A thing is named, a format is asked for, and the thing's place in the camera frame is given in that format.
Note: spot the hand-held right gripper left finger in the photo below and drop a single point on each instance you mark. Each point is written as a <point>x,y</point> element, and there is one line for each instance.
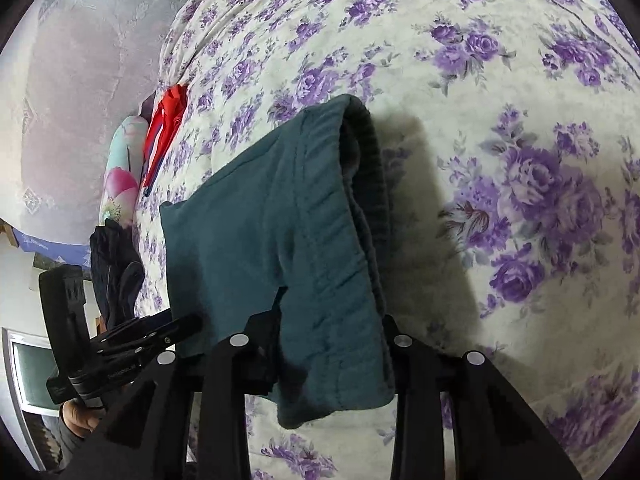
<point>220,400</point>

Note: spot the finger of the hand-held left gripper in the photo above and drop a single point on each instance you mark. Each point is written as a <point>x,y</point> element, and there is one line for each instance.
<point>145,327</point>
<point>172,332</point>

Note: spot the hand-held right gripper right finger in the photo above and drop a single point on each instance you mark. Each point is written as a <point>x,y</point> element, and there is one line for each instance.
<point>425,410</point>

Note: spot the teal pants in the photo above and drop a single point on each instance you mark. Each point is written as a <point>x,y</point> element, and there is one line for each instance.
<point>280,240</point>

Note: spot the person's left forearm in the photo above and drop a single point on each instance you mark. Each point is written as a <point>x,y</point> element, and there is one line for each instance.
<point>70,442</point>

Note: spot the person's left hand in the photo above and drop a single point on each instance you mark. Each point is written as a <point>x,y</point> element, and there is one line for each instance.
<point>80,417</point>

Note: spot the white framed window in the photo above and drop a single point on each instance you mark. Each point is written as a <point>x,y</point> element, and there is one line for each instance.
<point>30,375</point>

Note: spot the dark navy garment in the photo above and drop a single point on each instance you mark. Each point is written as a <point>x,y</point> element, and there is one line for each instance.
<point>115,270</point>

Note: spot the blue patterned cloth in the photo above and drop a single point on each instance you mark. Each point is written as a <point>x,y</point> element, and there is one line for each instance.
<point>45,245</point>

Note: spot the brown wooden furniture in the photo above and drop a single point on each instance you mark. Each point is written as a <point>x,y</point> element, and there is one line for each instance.
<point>6,234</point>

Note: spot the floral pink turquoise pillow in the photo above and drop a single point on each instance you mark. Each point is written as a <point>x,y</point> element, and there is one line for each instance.
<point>120,180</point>

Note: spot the red blue white folded shorts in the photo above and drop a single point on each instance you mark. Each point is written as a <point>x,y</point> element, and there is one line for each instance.
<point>162,130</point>

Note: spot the purple cloth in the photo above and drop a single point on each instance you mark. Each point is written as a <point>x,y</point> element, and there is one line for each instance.
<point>147,107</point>

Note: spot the purple floral bedspread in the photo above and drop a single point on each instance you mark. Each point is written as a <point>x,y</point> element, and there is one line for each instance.
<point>500,185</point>

